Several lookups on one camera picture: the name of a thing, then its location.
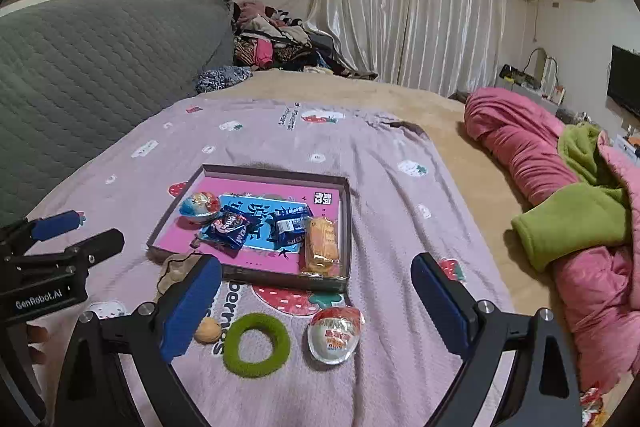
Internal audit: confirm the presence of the red floral cloth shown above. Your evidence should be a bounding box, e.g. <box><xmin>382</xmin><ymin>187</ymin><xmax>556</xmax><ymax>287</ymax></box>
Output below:
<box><xmin>580</xmin><ymin>387</ymin><xmax>611</xmax><ymax>427</ymax></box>

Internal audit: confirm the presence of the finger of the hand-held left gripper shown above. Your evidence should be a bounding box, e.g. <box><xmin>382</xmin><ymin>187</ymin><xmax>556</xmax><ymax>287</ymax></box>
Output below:
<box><xmin>7</xmin><ymin>228</ymin><xmax>126</xmax><ymax>279</ymax></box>
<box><xmin>0</xmin><ymin>210</ymin><xmax>84</xmax><ymax>254</ymax></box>

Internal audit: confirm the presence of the black television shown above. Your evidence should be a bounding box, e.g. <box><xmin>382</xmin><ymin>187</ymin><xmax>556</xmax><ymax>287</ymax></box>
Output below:
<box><xmin>606</xmin><ymin>45</ymin><xmax>640</xmax><ymax>118</ymax></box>

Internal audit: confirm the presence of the green fleece blanket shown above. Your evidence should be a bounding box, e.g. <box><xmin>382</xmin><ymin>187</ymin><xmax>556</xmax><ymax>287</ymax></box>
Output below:
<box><xmin>511</xmin><ymin>123</ymin><xmax>632</xmax><ymax>272</ymax></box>

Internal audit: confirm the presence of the blue foil surprise egg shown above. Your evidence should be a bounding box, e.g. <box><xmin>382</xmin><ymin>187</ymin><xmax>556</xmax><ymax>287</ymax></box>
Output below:
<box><xmin>180</xmin><ymin>192</ymin><xmax>222</xmax><ymax>226</ymax></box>

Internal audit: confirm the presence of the white shiny curtain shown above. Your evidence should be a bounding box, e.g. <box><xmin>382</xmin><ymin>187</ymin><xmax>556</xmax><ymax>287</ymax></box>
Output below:
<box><xmin>302</xmin><ymin>0</ymin><xmax>509</xmax><ymax>96</ymax></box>

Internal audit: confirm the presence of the pile of clothes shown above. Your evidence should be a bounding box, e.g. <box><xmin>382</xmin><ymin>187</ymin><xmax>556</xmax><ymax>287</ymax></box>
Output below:
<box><xmin>232</xmin><ymin>0</ymin><xmax>381</xmax><ymax>78</ymax></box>

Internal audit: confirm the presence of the dark blue cookie packet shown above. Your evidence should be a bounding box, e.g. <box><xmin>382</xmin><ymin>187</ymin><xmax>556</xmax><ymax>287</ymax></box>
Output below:
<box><xmin>200</xmin><ymin>209</ymin><xmax>253</xmax><ymax>251</ymax></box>

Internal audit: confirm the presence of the green fuzzy ring hair tie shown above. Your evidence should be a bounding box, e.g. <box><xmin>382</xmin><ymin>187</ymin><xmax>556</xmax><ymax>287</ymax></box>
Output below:
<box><xmin>222</xmin><ymin>313</ymin><xmax>292</xmax><ymax>378</ymax></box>

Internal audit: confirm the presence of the beige plush toy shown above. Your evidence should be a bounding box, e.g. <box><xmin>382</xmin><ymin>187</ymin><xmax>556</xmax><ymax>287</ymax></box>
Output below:
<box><xmin>157</xmin><ymin>252</ymin><xmax>203</xmax><ymax>296</ymax></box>

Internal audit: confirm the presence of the pink quilt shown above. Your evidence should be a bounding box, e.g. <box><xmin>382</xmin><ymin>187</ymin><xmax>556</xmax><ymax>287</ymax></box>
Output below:
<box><xmin>464</xmin><ymin>87</ymin><xmax>640</xmax><ymax>395</ymax></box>

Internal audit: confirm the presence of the yellow cake packet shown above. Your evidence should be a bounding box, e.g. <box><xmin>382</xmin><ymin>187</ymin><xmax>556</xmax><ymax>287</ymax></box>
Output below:
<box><xmin>299</xmin><ymin>216</ymin><xmax>342</xmax><ymax>278</ymax></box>

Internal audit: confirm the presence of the blue patterned cloth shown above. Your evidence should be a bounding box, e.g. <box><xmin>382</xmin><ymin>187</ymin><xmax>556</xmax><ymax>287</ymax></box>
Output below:
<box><xmin>195</xmin><ymin>66</ymin><xmax>252</xmax><ymax>94</ymax></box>

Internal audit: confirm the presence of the walnut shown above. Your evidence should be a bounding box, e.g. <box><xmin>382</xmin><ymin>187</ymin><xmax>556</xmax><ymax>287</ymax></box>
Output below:
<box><xmin>194</xmin><ymin>317</ymin><xmax>222</xmax><ymax>346</ymax></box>

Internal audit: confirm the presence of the shallow cardboard box pink inside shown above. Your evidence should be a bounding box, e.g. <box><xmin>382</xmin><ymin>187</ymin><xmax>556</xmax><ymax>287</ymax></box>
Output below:
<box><xmin>146</xmin><ymin>164</ymin><xmax>351</xmax><ymax>294</ymax></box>

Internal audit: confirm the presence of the black patterned bag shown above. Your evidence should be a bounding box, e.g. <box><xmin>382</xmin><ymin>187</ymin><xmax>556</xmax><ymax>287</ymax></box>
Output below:
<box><xmin>499</xmin><ymin>64</ymin><xmax>539</xmax><ymax>90</ymax></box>

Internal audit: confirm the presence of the person's left hand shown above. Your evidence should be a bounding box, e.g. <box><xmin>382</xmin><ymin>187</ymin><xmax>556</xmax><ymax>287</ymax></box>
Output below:
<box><xmin>27</xmin><ymin>323</ymin><xmax>50</xmax><ymax>366</ymax></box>

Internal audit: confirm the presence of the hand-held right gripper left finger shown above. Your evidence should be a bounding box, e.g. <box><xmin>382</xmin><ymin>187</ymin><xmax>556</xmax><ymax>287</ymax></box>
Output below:
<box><xmin>54</xmin><ymin>254</ymin><xmax>223</xmax><ymax>427</ymax></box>

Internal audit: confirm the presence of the grey quilted headboard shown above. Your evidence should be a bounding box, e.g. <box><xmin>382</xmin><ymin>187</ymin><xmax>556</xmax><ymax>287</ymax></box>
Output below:
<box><xmin>0</xmin><ymin>0</ymin><xmax>236</xmax><ymax>228</ymax></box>

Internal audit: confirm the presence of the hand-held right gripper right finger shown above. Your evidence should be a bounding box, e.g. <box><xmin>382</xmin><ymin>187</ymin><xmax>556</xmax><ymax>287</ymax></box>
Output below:
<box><xmin>411</xmin><ymin>252</ymin><xmax>585</xmax><ymax>427</ymax></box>

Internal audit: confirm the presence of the small blue biscuit packet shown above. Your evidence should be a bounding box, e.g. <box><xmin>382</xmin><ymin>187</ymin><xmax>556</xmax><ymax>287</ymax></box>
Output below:
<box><xmin>272</xmin><ymin>212</ymin><xmax>307</xmax><ymax>246</ymax></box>

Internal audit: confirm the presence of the red white surprise egg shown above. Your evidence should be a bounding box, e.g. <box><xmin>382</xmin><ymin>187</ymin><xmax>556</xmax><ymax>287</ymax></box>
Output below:
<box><xmin>307</xmin><ymin>306</ymin><xmax>365</xmax><ymax>366</ymax></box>

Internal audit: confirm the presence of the pink printed bedsheet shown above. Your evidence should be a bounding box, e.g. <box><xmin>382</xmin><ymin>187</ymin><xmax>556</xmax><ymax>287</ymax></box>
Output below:
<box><xmin>20</xmin><ymin>99</ymin><xmax>516</xmax><ymax>427</ymax></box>

